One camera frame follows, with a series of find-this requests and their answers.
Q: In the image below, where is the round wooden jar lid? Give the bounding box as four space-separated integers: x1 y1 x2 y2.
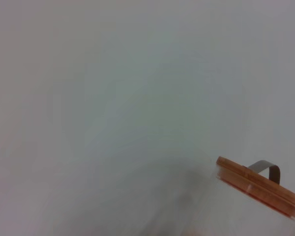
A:
216 156 295 218

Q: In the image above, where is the clear glass dispenser jar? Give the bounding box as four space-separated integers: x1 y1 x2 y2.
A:
196 169 295 236

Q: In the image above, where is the grey metal lid handle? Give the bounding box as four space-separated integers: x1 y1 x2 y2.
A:
247 159 282 184

